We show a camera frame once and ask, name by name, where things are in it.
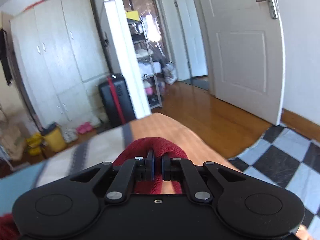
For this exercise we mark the metal storage shelf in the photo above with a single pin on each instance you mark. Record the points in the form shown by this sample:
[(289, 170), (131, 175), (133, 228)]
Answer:
[(150, 68)]

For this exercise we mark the red knit sweater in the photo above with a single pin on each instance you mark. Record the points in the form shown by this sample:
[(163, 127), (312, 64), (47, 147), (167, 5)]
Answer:
[(69, 205)]

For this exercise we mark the brown paper bag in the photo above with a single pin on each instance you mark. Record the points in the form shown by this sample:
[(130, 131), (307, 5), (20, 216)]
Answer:
[(12, 140)]

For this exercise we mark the cream striped bed cover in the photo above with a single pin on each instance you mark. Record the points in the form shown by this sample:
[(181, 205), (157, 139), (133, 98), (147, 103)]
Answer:
[(243, 207)]

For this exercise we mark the yellow trash bin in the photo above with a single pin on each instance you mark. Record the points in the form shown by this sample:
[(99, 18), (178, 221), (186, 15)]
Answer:
[(54, 138)]

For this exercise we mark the pink slippers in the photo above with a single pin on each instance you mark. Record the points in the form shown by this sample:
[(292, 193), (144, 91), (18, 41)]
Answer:
[(84, 128)]

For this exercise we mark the light blue bed sheet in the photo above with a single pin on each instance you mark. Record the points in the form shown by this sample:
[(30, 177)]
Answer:
[(16, 184)]

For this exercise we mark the black and red suitcase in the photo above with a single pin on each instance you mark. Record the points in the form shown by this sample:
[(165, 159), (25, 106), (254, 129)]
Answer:
[(116, 100)]

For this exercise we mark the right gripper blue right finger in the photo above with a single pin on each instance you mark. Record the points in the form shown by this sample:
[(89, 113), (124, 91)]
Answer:
[(185, 172)]

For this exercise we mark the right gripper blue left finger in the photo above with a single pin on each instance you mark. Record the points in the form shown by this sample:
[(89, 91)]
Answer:
[(125, 177)]

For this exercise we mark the yellow plastic bag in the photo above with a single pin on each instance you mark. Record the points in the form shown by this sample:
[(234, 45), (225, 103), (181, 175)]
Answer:
[(34, 144)]

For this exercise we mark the white three-door wardrobe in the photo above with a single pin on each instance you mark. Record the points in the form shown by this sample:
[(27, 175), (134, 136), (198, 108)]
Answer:
[(61, 61)]

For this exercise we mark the white room door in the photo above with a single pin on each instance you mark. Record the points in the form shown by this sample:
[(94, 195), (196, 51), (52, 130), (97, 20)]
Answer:
[(247, 50)]

